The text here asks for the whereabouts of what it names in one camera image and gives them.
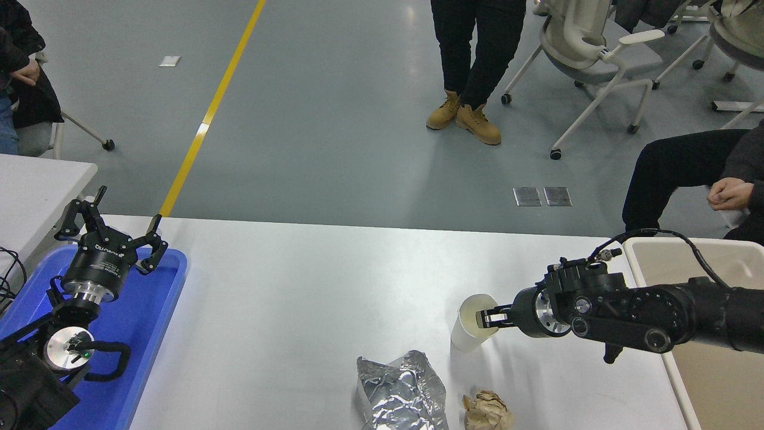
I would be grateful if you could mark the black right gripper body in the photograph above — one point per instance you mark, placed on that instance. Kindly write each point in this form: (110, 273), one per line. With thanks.
(524, 313)

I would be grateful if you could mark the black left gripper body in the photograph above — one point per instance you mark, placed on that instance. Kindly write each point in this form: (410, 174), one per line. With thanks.
(98, 266)

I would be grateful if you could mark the white paper cup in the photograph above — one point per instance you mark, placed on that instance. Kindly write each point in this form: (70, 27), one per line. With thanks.
(465, 337)

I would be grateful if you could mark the tan paper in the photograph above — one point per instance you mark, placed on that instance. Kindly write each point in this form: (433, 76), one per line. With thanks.
(486, 412)

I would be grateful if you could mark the silver foil tray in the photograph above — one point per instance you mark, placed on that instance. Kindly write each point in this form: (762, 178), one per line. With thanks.
(400, 394)

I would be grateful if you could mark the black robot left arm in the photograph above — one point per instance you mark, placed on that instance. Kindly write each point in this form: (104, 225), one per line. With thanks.
(24, 382)

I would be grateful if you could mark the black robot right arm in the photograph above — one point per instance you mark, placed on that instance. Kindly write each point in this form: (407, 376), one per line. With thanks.
(656, 313)

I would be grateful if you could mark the person's hand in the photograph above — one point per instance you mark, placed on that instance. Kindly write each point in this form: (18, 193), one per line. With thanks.
(27, 73)

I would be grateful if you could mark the person's left hand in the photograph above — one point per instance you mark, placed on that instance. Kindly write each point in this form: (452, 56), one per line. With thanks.
(731, 194)

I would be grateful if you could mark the white side table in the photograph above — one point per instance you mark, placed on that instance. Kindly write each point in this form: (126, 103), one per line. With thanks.
(36, 191)

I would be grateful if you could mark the blue plastic tray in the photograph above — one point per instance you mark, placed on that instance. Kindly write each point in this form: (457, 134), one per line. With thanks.
(149, 310)

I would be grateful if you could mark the silver floor plate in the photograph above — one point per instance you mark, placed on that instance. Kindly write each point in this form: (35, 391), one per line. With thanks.
(527, 196)
(557, 196)

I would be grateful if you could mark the person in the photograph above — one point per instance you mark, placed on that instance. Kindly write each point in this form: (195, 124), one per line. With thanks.
(24, 101)
(477, 48)
(674, 167)

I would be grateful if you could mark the large pale bin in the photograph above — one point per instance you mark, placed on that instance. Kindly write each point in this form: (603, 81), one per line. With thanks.
(716, 388)

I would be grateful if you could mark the white wheeled office chair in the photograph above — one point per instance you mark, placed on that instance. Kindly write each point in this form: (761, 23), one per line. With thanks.
(573, 36)

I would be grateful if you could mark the grey wheeled office chair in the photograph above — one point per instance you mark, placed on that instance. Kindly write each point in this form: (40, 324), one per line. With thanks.
(740, 36)

